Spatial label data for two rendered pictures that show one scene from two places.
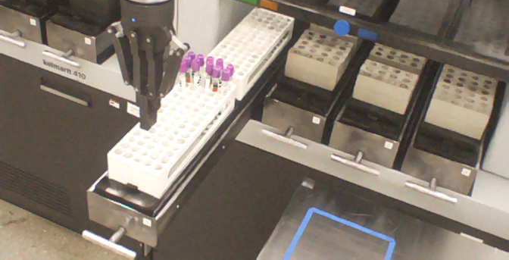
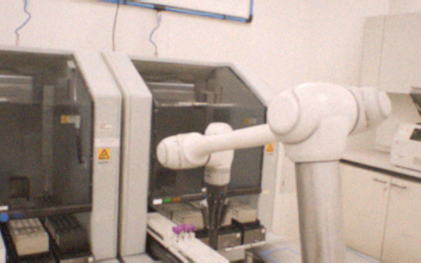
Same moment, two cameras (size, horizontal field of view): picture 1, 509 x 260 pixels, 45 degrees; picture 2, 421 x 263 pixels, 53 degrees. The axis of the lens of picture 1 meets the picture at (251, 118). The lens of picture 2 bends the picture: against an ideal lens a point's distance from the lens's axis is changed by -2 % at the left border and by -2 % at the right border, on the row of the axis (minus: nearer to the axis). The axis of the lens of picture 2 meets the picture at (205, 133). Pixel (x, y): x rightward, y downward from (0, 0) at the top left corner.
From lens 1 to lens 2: 1.37 m
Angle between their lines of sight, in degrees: 55
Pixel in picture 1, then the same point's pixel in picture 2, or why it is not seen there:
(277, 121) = not seen: hidden behind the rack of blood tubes
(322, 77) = (199, 224)
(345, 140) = (223, 242)
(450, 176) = (259, 235)
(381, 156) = (236, 241)
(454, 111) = (245, 213)
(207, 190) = not seen: outside the picture
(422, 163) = (250, 235)
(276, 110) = not seen: hidden behind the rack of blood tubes
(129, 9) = (220, 188)
